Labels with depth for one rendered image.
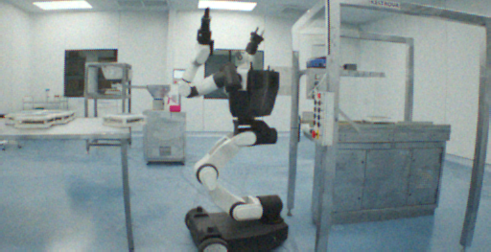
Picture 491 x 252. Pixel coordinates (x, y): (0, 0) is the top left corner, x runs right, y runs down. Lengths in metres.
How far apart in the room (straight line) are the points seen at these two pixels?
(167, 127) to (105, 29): 3.79
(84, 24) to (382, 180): 6.86
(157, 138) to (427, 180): 3.39
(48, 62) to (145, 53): 2.39
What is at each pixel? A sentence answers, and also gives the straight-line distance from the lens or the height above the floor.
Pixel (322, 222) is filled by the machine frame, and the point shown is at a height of 0.37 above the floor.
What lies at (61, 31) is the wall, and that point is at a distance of 7.94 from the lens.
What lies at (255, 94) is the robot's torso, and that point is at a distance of 1.92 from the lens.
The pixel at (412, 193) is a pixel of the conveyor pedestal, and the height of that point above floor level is 0.24.
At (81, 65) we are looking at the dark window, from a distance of 7.67.
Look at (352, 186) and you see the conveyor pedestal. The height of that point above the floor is 0.34.
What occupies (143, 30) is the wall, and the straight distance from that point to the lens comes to 7.42.
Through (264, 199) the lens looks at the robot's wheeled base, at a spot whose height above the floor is 0.34.
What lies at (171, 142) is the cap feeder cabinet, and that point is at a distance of 4.47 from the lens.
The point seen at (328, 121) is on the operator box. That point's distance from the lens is 1.55.
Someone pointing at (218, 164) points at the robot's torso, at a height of 0.62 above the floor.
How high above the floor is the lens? 1.09
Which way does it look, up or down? 4 degrees down
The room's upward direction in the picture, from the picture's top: 1 degrees clockwise
